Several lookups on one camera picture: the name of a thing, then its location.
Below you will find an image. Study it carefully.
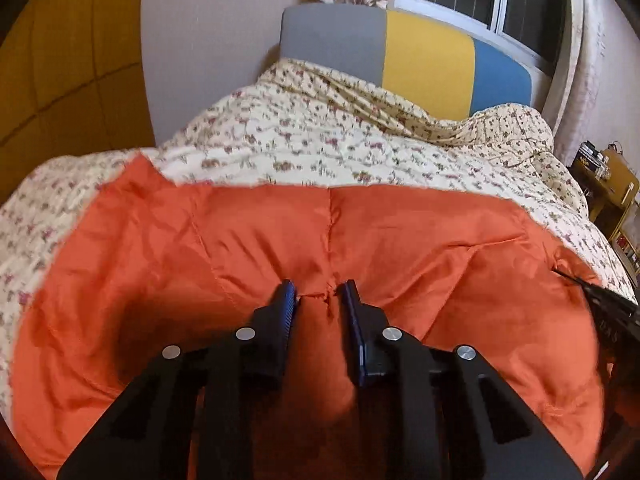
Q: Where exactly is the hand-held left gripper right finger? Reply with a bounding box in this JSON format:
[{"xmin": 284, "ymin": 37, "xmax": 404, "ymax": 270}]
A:
[{"xmin": 340, "ymin": 280, "xmax": 583, "ymax": 480}]

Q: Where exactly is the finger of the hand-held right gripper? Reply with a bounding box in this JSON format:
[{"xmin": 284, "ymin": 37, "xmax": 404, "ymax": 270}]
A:
[{"xmin": 554, "ymin": 269, "xmax": 640, "ymax": 321}]

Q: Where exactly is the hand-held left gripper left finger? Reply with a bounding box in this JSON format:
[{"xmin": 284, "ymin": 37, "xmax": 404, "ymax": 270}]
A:
[{"xmin": 57, "ymin": 280, "xmax": 301, "ymax": 480}]

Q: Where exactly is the orange puffer jacket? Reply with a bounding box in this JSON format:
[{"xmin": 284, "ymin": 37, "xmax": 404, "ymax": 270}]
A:
[{"xmin": 10, "ymin": 152, "xmax": 621, "ymax": 480}]

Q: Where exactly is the yellow bedside table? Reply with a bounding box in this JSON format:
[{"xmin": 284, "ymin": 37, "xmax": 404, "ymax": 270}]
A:
[{"xmin": 572, "ymin": 160, "xmax": 640, "ymax": 273}]

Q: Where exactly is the floral quilt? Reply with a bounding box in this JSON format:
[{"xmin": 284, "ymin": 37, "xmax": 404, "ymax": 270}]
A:
[{"xmin": 0, "ymin": 57, "xmax": 638, "ymax": 411}]

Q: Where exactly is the grey yellow blue headboard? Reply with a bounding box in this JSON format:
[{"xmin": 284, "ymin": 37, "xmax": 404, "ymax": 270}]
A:
[{"xmin": 281, "ymin": 4, "xmax": 532, "ymax": 116}]

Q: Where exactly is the orange wooden wardrobe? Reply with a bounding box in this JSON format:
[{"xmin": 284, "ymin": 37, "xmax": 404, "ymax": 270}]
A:
[{"xmin": 0, "ymin": 0, "xmax": 156, "ymax": 206}]

